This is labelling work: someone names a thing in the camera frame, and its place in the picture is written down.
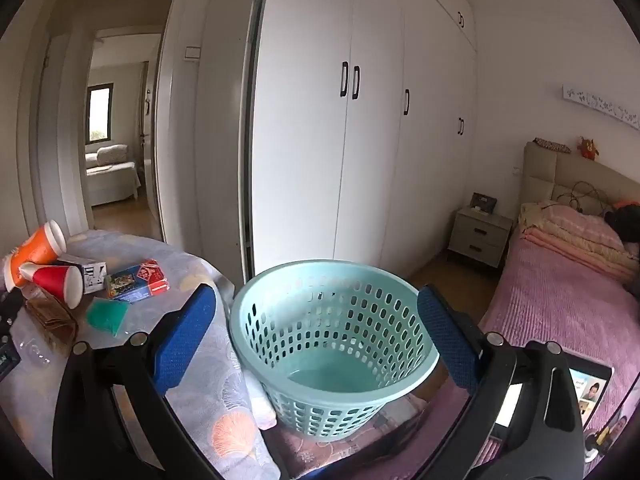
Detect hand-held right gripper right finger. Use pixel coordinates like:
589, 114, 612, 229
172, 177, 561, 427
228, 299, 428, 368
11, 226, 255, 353
415, 285, 586, 480

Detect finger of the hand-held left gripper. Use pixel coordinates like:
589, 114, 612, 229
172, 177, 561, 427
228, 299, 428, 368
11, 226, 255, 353
0, 289, 24, 333

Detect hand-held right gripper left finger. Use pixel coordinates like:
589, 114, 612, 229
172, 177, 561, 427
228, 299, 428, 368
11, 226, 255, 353
52, 284, 281, 480

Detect white and blue milk carton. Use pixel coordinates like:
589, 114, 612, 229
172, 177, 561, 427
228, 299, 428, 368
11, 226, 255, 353
62, 257, 108, 295

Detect teal plastic basket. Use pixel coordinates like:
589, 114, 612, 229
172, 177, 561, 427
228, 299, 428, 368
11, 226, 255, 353
229, 259, 441, 443

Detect clear plastic wrapper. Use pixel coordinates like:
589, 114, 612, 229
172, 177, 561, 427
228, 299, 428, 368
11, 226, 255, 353
15, 337, 76, 368

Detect white and orange paper cup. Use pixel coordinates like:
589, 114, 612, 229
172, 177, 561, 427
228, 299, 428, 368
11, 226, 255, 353
2, 252, 31, 293

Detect brown crumpled wrapper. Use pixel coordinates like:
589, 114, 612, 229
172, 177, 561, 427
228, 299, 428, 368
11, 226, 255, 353
25, 285, 80, 348

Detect red paper cup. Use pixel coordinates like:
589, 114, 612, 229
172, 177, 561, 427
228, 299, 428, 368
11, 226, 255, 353
20, 262, 85, 310

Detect printed grey table cloth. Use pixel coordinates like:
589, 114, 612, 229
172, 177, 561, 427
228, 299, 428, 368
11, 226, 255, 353
0, 230, 281, 480

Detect red and blue snack packet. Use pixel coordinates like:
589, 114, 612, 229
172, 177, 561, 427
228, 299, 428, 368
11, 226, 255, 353
105, 258, 171, 303

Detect green plastic packet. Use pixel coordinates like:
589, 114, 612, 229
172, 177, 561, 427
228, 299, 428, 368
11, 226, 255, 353
85, 296, 132, 337

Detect white cloth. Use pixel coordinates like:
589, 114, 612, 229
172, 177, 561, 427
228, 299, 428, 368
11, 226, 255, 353
245, 370, 278, 431

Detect grey nightstand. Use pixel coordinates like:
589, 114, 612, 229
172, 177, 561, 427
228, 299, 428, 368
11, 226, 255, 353
446, 205, 515, 268

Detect bed with pink bedspread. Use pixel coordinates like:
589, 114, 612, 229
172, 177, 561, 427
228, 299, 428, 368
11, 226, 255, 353
410, 200, 640, 480

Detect purple printed blanket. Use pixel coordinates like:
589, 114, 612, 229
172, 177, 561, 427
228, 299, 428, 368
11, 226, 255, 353
262, 390, 506, 480

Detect black tablet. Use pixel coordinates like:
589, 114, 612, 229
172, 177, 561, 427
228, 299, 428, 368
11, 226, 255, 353
492, 350, 615, 431

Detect folded pink and yellow blankets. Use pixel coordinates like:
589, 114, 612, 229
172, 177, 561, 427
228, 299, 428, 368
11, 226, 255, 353
517, 201, 640, 286

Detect white sofa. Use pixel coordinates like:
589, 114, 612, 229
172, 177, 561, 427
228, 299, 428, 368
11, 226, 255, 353
84, 144, 142, 206

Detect beige padded headboard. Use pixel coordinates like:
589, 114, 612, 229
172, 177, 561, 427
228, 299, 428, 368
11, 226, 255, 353
520, 141, 640, 216

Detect black cloth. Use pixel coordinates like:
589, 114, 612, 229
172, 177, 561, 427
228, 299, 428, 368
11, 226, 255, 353
602, 207, 640, 248

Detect white sliding door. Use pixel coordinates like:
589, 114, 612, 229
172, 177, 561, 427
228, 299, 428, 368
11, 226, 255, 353
157, 0, 273, 286

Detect dark framed window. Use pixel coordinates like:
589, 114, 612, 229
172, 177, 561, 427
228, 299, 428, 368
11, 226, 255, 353
86, 82, 113, 143

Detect patterned cloth strip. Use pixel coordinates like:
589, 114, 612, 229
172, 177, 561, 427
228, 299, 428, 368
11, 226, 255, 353
532, 137, 572, 154

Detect red plush toy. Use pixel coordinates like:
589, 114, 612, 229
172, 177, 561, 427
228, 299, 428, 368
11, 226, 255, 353
577, 136, 602, 162

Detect white wardrobe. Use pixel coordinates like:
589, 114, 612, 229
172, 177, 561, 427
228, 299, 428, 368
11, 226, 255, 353
245, 0, 478, 286

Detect white wall decoration strip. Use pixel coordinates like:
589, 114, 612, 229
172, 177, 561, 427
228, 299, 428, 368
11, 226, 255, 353
562, 84, 640, 132

